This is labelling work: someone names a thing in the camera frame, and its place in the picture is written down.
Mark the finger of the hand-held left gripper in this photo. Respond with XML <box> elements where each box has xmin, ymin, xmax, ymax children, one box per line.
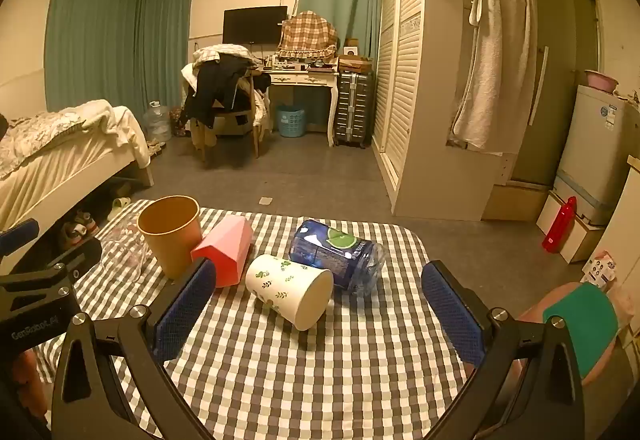
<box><xmin>0</xmin><ymin>218</ymin><xmax>41</xmax><ymax>258</ymax></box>
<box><xmin>47</xmin><ymin>236</ymin><xmax>103</xmax><ymax>283</ymax></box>

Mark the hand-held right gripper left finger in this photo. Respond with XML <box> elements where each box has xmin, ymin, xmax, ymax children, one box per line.
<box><xmin>50</xmin><ymin>257</ymin><xmax>218</xmax><ymax>440</ymax></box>

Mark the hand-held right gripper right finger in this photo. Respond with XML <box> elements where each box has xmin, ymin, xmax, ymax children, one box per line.
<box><xmin>421</xmin><ymin>260</ymin><xmax>586</xmax><ymax>440</ymax></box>

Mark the white leaf-print cup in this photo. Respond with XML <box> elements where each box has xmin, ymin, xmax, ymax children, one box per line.
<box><xmin>245</xmin><ymin>254</ymin><xmax>334</xmax><ymax>332</ymax></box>

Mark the person's left forearm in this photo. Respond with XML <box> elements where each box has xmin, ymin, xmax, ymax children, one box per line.
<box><xmin>12</xmin><ymin>345</ymin><xmax>53</xmax><ymax>428</ymax></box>

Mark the clear plastic cup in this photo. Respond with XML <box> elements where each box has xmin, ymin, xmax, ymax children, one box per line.
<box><xmin>99</xmin><ymin>212</ymin><xmax>150</xmax><ymax>281</ymax></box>

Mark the brown paper cup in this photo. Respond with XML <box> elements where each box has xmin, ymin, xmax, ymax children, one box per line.
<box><xmin>137</xmin><ymin>195</ymin><xmax>202</xmax><ymax>280</ymax></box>

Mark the pair of sneakers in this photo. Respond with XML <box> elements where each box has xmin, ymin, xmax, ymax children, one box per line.
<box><xmin>60</xmin><ymin>211</ymin><xmax>100</xmax><ymax>246</ymax></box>

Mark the pink house-shaped box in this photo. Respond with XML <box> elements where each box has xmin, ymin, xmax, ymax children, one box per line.
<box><xmin>190</xmin><ymin>215</ymin><xmax>254</xmax><ymax>289</ymax></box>

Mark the bed with cream sheets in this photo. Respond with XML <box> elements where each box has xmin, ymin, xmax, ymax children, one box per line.
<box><xmin>0</xmin><ymin>99</ymin><xmax>156</xmax><ymax>233</ymax></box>

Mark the blue plastic bottle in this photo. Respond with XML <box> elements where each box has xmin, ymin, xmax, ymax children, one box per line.
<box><xmin>290</xmin><ymin>219</ymin><xmax>386</xmax><ymax>297</ymax></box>

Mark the green seat cushion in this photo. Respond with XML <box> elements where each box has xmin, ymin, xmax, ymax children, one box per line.
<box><xmin>542</xmin><ymin>282</ymin><xmax>620</xmax><ymax>378</ymax></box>

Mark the grey checkered tablecloth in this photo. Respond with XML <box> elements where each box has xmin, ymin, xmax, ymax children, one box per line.
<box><xmin>35</xmin><ymin>200</ymin><xmax>478</xmax><ymax>440</ymax></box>

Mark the red bottle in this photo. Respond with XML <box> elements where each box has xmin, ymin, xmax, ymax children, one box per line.
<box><xmin>542</xmin><ymin>196</ymin><xmax>578</xmax><ymax>254</ymax></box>

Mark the white storage box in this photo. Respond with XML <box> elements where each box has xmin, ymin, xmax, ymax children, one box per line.
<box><xmin>536</xmin><ymin>189</ymin><xmax>607</xmax><ymax>264</ymax></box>

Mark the clear water jug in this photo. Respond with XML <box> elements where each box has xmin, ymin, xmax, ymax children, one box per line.
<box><xmin>142</xmin><ymin>101</ymin><xmax>174</xmax><ymax>146</ymax></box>

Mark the printed paper package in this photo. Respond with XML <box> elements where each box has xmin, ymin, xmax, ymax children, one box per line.
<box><xmin>581</xmin><ymin>250</ymin><xmax>617</xmax><ymax>284</ymax></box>

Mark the pink stool green cloth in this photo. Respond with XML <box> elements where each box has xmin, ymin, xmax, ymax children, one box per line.
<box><xmin>514</xmin><ymin>282</ymin><xmax>633</xmax><ymax>388</ymax></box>

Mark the wooden chair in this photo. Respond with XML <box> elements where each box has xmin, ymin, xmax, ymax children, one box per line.
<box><xmin>182</xmin><ymin>62</ymin><xmax>273</xmax><ymax>166</ymax></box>

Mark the white small fridge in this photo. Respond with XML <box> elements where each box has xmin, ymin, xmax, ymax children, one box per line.
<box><xmin>554</xmin><ymin>82</ymin><xmax>640</xmax><ymax>227</ymax></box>

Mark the black jacket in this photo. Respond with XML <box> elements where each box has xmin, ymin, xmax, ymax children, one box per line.
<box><xmin>186</xmin><ymin>56</ymin><xmax>255</xmax><ymax>127</ymax></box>

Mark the blue laundry basket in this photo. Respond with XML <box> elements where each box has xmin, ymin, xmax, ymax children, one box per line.
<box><xmin>276</xmin><ymin>106</ymin><xmax>306</xmax><ymax>138</ymax></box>

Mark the white louvered wardrobe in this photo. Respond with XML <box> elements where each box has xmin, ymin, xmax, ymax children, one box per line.
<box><xmin>372</xmin><ymin>0</ymin><xmax>518</xmax><ymax>222</ymax></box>

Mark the silver ribbed suitcase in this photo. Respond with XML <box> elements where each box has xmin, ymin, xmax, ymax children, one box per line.
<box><xmin>333</xmin><ymin>70</ymin><xmax>375</xmax><ymax>150</ymax></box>

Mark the white hanging towel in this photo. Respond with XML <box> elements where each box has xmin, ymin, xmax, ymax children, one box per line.
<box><xmin>449</xmin><ymin>0</ymin><xmax>535</xmax><ymax>152</ymax></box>

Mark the white vanity desk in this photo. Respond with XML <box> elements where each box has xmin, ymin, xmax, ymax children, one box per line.
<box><xmin>259</xmin><ymin>67</ymin><xmax>341</xmax><ymax>148</ymax></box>

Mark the brown wooden box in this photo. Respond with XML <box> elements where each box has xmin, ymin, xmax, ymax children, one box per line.
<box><xmin>338</xmin><ymin>54</ymin><xmax>374</xmax><ymax>75</ymax></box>

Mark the pink basin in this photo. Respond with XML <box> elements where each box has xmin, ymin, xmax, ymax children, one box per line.
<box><xmin>584</xmin><ymin>69</ymin><xmax>621</xmax><ymax>94</ymax></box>

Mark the black monitor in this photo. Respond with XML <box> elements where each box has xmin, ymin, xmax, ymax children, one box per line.
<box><xmin>222</xmin><ymin>6</ymin><xmax>289</xmax><ymax>46</ymax></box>

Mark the plaid blanket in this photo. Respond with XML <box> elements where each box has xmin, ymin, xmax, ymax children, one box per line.
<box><xmin>277</xmin><ymin>11</ymin><xmax>339</xmax><ymax>61</ymax></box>

